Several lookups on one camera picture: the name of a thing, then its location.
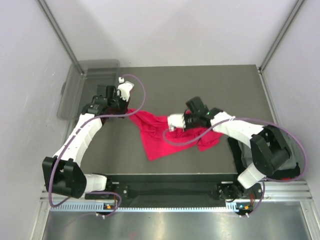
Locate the red t-shirt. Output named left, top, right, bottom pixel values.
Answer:
left=129, top=110, right=223, bottom=161

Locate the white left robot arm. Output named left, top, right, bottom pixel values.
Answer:
left=42, top=81, right=134, bottom=199

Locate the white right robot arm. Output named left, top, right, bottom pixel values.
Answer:
left=182, top=96, right=301, bottom=198

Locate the clear plastic bin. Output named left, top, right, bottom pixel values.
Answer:
left=57, top=59, right=120, bottom=121

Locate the grey folded t-shirt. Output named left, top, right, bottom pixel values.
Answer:
left=238, top=141, right=296, bottom=171

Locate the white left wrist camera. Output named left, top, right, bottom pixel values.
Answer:
left=116, top=77, right=135, bottom=102

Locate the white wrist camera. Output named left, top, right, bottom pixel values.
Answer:
left=116, top=77, right=135, bottom=102
left=167, top=113, right=186, bottom=132

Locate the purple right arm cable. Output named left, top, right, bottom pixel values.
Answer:
left=162, top=116, right=308, bottom=216

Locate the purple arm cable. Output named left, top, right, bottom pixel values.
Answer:
left=162, top=116, right=308, bottom=216
left=48, top=74, right=147, bottom=218

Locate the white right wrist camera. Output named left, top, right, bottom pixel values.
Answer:
left=167, top=113, right=186, bottom=132

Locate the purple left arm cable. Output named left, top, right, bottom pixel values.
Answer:
left=48, top=74, right=147, bottom=218

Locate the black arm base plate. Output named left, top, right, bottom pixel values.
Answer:
left=106, top=173, right=262, bottom=200

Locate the aluminium frame rail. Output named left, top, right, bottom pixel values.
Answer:
left=39, top=181, right=315, bottom=202

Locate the grey slotted cable duct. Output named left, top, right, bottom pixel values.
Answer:
left=49, top=201, right=256, bottom=213

